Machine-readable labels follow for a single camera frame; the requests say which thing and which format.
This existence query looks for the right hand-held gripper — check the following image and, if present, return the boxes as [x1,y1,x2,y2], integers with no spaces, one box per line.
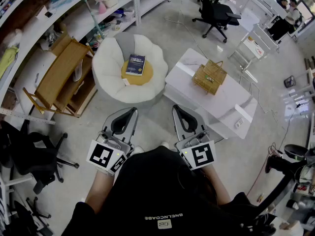
[172,104,217,171]

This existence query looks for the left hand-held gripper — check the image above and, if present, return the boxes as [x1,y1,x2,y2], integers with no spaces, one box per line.
[86,108,138,176]

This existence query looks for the white egg-shaped cushion seat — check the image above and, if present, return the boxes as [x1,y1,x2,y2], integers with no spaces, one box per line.
[92,32,169,109]

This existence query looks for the dark blue book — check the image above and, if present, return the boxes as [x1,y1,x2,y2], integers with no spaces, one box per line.
[125,54,146,77]

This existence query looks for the person's right forearm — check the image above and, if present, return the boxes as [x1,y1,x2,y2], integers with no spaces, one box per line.
[200,165,232,206]

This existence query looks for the person's left forearm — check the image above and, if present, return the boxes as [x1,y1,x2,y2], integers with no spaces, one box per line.
[85,167,116,215]

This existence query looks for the white marble table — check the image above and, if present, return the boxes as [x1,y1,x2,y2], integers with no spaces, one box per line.
[163,48,258,140]

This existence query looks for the two-tier wicker basket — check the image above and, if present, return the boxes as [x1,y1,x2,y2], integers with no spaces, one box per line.
[191,59,228,96]

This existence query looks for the person's black shirt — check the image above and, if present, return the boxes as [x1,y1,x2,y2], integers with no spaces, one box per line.
[61,147,278,236]

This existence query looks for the wooden chair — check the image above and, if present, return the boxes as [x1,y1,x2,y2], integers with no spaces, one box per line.
[22,37,98,118]

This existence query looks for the black office chair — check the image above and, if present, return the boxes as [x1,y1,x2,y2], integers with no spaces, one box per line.
[12,197,52,236]
[191,0,242,43]
[0,120,80,195]

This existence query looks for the black equipment stand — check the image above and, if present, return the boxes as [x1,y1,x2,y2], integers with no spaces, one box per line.
[265,144,315,181]

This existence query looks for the white metal trolley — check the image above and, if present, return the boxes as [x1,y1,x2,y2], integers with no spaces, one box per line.
[228,23,281,73]

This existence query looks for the cardboard box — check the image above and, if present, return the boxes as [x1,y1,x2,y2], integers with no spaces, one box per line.
[49,23,73,58]

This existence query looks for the black mesh waste bin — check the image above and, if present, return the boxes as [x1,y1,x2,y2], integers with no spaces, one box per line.
[283,75,297,89]

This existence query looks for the pink spray bottle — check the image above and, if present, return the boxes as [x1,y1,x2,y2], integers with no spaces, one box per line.
[95,0,107,15]

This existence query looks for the white plastic basket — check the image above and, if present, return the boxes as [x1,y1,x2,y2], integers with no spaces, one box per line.
[100,0,119,8]

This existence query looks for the narrow white metal shelving unit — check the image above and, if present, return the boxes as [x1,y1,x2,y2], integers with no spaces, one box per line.
[134,0,174,26]

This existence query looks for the yellow-green cloth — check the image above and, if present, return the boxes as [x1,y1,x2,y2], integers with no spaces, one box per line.
[0,45,20,80]

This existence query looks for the white fluffy item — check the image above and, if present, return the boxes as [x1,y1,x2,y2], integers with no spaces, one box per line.
[3,28,24,49]

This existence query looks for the white office desk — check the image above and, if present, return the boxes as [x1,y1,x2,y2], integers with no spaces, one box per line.
[240,0,288,24]

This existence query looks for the white floor cable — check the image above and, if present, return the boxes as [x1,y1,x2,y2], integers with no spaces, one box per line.
[239,76,279,123]
[164,17,210,59]

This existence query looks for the red floor cable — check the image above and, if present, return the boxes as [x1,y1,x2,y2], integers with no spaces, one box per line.
[246,143,278,196]

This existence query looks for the black floor cable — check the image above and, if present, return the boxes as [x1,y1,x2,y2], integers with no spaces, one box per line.
[277,103,303,154]

